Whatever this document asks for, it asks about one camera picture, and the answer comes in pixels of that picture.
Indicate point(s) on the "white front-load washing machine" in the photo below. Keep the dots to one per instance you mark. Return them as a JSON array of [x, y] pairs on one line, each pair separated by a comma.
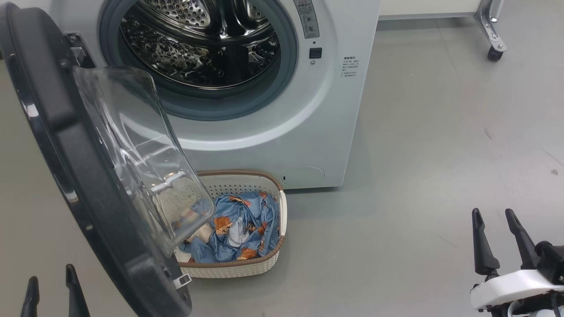
[[308, 119]]

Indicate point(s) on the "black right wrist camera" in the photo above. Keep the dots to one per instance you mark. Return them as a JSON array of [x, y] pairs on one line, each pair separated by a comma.
[[553, 262]]

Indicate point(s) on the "dark round glass washer door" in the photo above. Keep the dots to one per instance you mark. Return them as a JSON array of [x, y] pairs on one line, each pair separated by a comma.
[[66, 145]]

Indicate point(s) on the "grey warning sticker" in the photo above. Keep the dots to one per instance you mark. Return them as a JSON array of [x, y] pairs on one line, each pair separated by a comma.
[[307, 17]]

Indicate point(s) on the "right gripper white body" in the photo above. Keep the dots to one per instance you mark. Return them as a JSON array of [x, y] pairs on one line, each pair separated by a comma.
[[511, 288]]

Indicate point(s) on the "round white filter cover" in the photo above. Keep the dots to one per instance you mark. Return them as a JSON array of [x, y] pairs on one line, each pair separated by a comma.
[[304, 176]]

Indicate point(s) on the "blue cartoon print garment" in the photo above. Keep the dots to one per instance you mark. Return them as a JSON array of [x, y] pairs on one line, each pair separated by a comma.
[[260, 215]]

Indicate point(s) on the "grey metal door hinge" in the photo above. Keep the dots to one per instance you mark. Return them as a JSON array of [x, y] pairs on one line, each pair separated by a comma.
[[77, 48]]

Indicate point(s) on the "stainless steel washing machine drum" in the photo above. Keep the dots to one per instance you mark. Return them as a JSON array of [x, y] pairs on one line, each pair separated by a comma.
[[189, 48]]

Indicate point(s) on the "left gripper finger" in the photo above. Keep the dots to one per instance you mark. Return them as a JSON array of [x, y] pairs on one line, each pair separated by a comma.
[[75, 299], [31, 301]]

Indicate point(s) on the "white woven-look laundry basket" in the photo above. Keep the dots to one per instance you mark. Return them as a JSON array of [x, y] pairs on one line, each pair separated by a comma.
[[246, 268]]

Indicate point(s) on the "metal stand leg with caster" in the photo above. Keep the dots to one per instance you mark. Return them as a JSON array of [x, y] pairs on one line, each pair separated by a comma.
[[491, 26]]

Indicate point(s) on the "white partition panel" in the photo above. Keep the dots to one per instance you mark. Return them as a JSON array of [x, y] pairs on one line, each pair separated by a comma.
[[427, 6]]

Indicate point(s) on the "blue garment with white lining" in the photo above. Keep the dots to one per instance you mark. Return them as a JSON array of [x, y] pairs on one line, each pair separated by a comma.
[[238, 233]]

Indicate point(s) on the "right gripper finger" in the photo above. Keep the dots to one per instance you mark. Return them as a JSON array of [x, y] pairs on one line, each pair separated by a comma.
[[484, 251], [524, 246]]

